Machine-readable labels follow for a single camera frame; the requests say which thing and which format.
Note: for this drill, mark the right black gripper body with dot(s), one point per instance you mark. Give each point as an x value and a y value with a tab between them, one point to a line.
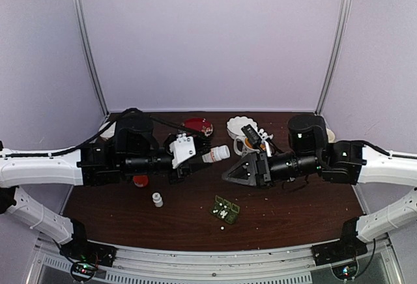
262	161

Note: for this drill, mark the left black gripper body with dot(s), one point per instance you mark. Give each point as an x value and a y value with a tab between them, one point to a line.
175	178

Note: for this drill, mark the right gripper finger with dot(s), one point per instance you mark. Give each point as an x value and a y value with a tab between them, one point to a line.
245	179
244	168

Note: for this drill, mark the white labelled pill bottle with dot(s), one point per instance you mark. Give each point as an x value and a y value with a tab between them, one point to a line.
216	154

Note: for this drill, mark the green pill organizer box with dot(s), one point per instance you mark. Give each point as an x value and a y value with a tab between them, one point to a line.
225	210

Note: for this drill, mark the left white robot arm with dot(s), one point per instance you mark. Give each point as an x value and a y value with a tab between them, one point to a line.
131	144

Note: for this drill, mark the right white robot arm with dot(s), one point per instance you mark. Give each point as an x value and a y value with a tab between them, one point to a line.
343	162

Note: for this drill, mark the patterned mug orange inside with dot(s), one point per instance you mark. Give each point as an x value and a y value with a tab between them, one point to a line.
241	147

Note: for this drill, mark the small white bottle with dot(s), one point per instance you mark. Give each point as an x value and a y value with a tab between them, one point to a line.
157	200

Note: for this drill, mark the orange pill bottle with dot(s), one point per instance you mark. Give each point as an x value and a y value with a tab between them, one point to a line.
140	181

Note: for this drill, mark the red floral plate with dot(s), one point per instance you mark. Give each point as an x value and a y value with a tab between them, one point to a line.
201	125

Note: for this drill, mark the white scalloped bowl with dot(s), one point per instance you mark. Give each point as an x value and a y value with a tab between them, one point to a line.
235	125

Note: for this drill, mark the small white bowl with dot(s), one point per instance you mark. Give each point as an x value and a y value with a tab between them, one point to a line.
107	133

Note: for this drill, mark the cream ribbed mug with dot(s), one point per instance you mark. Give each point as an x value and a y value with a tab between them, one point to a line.
331	135

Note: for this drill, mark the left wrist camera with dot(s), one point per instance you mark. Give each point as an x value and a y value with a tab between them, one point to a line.
185	147

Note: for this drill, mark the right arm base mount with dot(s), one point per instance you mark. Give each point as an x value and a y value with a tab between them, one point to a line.
336	251

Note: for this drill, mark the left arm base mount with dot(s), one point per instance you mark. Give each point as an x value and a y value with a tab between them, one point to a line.
89	252

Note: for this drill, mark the front aluminium rail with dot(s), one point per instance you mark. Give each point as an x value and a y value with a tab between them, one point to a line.
295	264

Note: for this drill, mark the right aluminium frame post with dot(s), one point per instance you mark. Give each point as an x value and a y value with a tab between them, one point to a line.
343	17

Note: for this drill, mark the aluminium frame post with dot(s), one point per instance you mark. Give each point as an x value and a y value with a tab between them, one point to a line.
88	55
343	17

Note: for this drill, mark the left aluminium frame post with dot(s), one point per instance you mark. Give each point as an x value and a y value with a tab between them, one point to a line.
88	55

